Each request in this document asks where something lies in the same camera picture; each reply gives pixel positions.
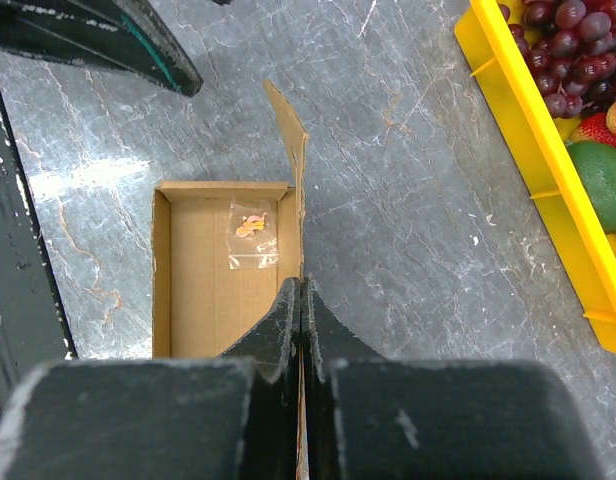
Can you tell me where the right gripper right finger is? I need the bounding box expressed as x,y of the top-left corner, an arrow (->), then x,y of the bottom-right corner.
301,281 -> 603,479

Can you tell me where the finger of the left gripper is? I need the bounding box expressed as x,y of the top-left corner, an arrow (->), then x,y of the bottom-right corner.
0,1 -> 203,97

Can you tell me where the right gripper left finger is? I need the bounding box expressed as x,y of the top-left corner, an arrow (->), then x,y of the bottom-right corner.
0,278 -> 301,479

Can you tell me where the brown cardboard box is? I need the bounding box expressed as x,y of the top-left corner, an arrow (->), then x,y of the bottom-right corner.
152,81 -> 308,479

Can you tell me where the small orange scrap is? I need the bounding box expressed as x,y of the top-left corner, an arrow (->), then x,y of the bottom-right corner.
227,198 -> 279,270

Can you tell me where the yellow plastic tray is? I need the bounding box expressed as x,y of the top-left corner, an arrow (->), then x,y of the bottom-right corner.
454,0 -> 616,354

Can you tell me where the green lime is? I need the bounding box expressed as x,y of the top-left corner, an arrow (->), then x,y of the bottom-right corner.
566,141 -> 616,234

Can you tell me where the red strawberry cluster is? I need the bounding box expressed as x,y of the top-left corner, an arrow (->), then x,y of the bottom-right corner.
569,101 -> 616,148

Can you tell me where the dark purple grape bunch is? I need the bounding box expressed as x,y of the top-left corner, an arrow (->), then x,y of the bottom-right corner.
499,0 -> 616,119

